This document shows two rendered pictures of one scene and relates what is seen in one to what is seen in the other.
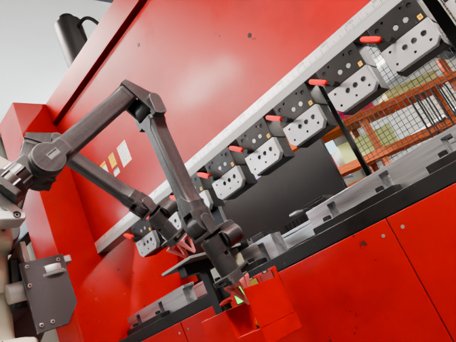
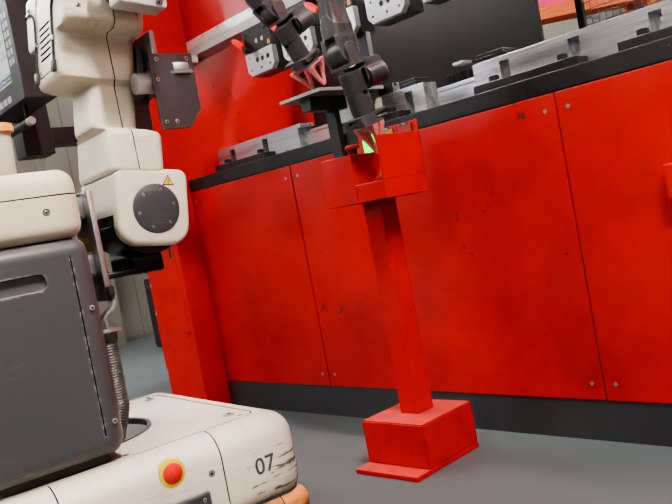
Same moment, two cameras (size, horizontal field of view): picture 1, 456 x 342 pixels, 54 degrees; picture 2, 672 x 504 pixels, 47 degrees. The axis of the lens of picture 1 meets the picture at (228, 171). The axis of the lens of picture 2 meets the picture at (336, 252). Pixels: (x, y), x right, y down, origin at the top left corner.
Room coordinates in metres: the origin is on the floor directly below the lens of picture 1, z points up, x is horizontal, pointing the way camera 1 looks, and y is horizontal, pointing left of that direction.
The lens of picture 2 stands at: (-0.64, -0.03, 0.64)
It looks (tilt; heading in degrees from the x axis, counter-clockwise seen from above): 3 degrees down; 8
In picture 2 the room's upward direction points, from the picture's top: 11 degrees counter-clockwise
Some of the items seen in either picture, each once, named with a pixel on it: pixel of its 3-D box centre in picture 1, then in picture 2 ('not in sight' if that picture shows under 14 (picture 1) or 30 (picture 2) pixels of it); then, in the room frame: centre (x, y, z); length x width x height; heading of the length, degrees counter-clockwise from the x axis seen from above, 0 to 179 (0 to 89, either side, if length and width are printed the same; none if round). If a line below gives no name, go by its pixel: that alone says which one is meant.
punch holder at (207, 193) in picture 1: (200, 196); (345, 12); (1.81, 0.15, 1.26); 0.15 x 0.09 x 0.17; 50
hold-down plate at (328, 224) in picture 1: (355, 212); (528, 77); (1.37, -0.30, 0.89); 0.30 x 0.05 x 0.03; 50
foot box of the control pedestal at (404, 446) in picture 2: not in sight; (414, 436); (1.29, 0.13, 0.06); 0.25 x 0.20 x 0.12; 142
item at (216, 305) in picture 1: (205, 290); (329, 133); (1.65, 0.25, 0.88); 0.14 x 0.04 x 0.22; 140
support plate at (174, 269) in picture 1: (202, 259); (332, 95); (1.68, 0.22, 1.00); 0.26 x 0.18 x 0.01; 140
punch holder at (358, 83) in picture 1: (351, 79); not in sight; (1.30, -0.47, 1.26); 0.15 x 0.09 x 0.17; 50
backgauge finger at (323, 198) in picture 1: (311, 207); (484, 60); (1.71, -0.23, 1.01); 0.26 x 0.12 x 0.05; 140
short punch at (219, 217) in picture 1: (216, 222); (358, 51); (1.80, 0.13, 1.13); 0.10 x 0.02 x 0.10; 50
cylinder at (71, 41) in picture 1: (87, 41); not in sight; (2.23, 0.45, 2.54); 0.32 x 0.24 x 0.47; 50
